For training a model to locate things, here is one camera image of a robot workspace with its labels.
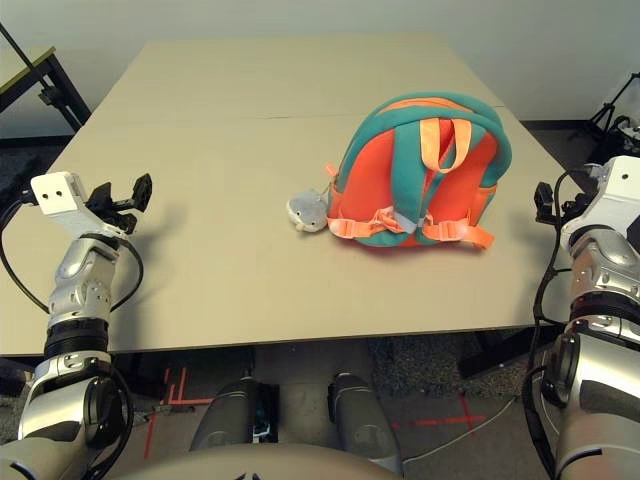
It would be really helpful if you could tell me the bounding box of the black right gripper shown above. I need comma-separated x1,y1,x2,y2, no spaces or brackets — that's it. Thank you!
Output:
534,182,594,224

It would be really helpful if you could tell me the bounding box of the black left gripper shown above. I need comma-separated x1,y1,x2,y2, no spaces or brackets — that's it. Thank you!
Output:
90,172,153,236

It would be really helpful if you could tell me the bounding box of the orange and teal backpack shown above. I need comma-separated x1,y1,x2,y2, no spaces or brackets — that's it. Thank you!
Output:
324,90,515,251

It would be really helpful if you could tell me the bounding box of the grey white plush toy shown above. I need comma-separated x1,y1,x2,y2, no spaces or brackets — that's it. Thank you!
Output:
285,188,329,234

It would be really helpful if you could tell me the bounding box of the dark foam floor mat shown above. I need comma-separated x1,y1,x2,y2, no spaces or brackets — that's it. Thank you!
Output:
0,152,42,202

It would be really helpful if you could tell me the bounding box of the black tripod stand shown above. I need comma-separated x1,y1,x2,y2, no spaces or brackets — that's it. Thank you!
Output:
589,72,640,157

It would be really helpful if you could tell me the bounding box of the black framed side table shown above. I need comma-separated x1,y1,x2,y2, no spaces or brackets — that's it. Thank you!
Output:
0,47,93,135

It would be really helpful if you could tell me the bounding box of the black table base foot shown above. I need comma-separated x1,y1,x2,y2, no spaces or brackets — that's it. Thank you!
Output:
457,329,552,380

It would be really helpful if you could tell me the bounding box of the thin black pole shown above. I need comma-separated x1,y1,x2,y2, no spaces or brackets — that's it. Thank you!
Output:
0,22,57,104

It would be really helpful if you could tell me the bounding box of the speckled grey floor mat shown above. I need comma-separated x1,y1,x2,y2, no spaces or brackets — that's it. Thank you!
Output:
369,337,477,400

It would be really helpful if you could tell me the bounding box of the red floor tape angle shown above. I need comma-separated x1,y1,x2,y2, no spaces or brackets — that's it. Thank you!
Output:
144,368,212,459

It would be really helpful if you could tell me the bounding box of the red floor tape cross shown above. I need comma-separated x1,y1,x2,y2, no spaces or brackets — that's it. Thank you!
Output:
389,393,487,427

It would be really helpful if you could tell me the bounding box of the grey left robot leg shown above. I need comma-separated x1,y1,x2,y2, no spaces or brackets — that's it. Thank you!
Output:
189,377,281,451

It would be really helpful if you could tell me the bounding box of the grey robot leg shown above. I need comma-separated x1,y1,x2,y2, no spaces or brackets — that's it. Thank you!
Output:
189,377,281,451
327,370,404,476

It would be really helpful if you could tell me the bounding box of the grey right robot leg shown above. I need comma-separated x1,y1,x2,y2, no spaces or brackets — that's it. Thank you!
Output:
327,370,404,476

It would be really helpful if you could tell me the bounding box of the grey robot torso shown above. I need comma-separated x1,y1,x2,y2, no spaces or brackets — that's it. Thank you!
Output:
114,443,397,480

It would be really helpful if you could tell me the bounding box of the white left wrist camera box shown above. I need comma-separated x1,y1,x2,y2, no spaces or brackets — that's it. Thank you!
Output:
29,171,129,239

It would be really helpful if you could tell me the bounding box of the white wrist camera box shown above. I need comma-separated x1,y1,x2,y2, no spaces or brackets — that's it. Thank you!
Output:
29,171,129,239
558,155,640,252

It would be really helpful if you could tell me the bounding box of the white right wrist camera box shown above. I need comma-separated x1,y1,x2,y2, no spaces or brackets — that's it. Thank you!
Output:
558,155,640,252

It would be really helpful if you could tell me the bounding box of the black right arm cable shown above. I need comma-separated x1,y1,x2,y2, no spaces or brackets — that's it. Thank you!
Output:
519,169,602,480

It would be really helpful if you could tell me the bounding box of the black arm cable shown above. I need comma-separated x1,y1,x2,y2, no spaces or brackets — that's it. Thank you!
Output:
519,169,602,480
0,192,146,315

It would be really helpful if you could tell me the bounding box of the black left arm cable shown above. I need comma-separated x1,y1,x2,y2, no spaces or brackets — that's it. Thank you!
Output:
0,192,146,315

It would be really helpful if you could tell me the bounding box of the white floor cable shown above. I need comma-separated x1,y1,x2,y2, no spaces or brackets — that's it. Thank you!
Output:
402,394,520,462

